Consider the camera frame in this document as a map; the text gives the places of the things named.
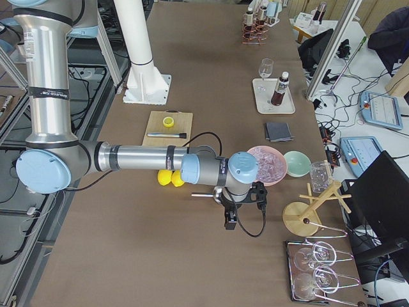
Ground hanging wine glass upper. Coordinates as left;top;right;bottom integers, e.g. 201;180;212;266
293;241;337;272

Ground aluminium frame post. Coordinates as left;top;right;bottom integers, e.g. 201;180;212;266
305;0;362;101

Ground wooden cup tree stand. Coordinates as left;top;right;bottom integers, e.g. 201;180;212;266
282;180;352;237

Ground black wire glass rack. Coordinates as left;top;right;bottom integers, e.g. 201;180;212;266
286;237;361;306

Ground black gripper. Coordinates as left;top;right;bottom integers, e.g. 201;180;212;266
220;181;268;230

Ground hanging wine glass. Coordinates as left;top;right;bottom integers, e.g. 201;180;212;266
293;241;337;272
293;265;339;301

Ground black laptop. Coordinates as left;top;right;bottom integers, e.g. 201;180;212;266
341;150;408;260

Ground grey folded cloth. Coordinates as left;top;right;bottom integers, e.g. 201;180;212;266
264;122;293;142

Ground half lemon slice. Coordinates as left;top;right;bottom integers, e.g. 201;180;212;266
162;116;174;128

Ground blue teach pendant far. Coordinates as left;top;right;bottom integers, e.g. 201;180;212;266
359;91;403;130

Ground copper wire bottle basket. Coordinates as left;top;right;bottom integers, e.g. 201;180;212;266
242;11;268;45

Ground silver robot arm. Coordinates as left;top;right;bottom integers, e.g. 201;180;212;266
13;1;267;230

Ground pink bowl of ice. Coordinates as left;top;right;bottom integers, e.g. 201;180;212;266
247;146;288;186

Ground blue teach pendant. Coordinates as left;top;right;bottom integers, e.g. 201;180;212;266
340;136;383;177
359;91;403;130

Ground clear glass mug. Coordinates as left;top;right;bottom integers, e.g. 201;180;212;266
309;161;332;193

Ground white rabbit tray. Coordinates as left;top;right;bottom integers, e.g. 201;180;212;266
252;78;295;114

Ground bamboo cutting board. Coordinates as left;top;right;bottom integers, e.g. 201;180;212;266
142;111;193;146

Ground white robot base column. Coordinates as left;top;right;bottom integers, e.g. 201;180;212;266
114;0;171;105

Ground green empty bowl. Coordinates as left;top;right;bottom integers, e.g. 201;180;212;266
284;151;311;178

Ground steel ice scoop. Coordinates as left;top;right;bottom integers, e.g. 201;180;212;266
191;187;222;204

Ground hanging wine glass lower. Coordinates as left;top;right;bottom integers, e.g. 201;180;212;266
293;265;339;301

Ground blue teach pendant near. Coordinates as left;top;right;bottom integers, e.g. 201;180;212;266
340;136;383;177

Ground clear wine glass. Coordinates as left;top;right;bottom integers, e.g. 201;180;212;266
258;58;274;91

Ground yellow lemon near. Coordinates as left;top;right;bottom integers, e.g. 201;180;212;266
157;169;173;186

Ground steel muddler black tip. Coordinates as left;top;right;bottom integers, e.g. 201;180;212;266
146;132;187;139

